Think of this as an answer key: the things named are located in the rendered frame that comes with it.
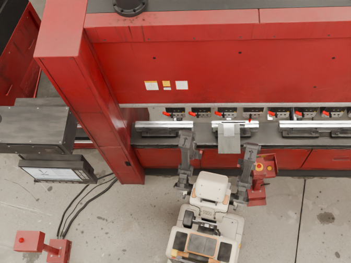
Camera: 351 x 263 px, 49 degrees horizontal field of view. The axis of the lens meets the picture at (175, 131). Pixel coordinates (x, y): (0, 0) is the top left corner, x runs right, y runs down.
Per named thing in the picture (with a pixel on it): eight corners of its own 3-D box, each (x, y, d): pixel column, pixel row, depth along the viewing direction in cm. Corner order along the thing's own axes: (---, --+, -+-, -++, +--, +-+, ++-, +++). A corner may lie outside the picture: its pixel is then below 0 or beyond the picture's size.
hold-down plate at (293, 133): (282, 138, 328) (282, 136, 325) (281, 131, 330) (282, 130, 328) (318, 138, 325) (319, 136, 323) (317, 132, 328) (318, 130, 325)
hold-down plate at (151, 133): (141, 137, 339) (141, 135, 336) (142, 131, 341) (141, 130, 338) (176, 137, 336) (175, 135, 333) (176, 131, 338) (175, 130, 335)
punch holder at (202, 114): (191, 117, 309) (190, 107, 294) (191, 108, 313) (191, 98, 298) (210, 117, 308) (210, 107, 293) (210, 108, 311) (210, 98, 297)
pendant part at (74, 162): (38, 182, 289) (16, 166, 257) (42, 167, 294) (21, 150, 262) (97, 184, 285) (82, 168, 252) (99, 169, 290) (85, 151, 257)
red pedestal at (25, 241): (48, 266, 384) (9, 255, 309) (53, 240, 394) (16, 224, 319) (68, 266, 382) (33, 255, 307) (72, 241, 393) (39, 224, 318)
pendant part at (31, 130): (36, 184, 303) (-22, 142, 227) (43, 155, 314) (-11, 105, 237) (100, 187, 298) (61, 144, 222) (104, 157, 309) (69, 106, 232)
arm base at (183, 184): (173, 188, 282) (189, 191, 280) (174, 177, 281) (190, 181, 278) (175, 183, 291) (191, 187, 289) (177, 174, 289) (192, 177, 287)
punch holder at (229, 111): (217, 117, 307) (217, 107, 293) (217, 108, 311) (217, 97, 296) (236, 117, 306) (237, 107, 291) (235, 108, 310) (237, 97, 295)
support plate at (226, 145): (218, 153, 314) (218, 153, 313) (218, 124, 325) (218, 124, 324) (240, 153, 313) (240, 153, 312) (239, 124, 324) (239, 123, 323)
